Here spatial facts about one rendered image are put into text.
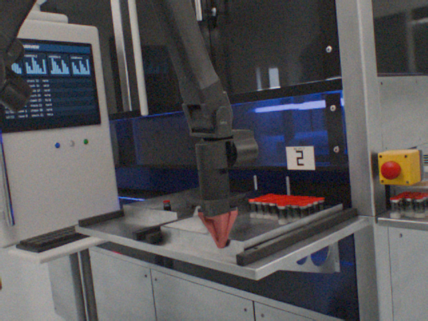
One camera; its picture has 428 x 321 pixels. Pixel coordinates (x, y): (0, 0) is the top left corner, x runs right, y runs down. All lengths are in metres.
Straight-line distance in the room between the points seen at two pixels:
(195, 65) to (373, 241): 0.60
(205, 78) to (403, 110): 0.62
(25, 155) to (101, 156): 0.31
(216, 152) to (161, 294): 1.08
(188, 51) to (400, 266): 0.78
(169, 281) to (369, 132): 0.99
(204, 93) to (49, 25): 1.01
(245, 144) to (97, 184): 0.97
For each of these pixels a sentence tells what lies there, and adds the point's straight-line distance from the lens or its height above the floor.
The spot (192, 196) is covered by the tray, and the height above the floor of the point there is 0.89.
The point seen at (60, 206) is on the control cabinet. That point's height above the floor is 0.89.
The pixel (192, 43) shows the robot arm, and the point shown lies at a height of 1.28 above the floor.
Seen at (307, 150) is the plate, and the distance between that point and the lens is 1.14.
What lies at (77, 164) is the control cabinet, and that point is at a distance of 1.68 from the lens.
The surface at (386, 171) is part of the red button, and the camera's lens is 1.01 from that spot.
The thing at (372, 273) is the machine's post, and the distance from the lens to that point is 1.13.
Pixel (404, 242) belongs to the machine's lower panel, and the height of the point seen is 0.78.
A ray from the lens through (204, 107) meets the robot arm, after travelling 0.77.
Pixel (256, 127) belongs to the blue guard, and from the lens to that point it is 1.24.
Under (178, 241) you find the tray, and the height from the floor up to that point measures 0.89.
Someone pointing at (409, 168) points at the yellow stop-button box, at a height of 1.00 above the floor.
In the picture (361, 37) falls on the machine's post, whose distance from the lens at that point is 1.07.
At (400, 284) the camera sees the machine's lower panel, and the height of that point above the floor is 0.68.
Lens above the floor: 1.14
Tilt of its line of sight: 5 degrees down
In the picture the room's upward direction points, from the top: 6 degrees counter-clockwise
